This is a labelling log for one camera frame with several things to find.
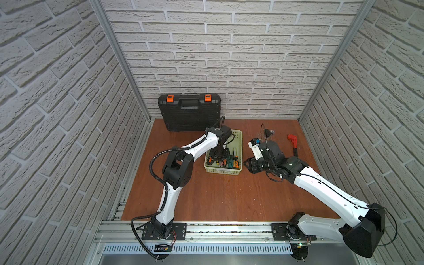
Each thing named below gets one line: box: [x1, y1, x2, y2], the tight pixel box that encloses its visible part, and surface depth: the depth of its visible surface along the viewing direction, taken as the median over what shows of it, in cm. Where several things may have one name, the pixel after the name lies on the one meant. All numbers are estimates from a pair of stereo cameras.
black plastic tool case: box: [157, 93, 221, 132], surface depth 96 cm
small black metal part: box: [263, 128, 275, 139], surface depth 113 cm
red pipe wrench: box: [287, 134, 298, 158], surface depth 109 cm
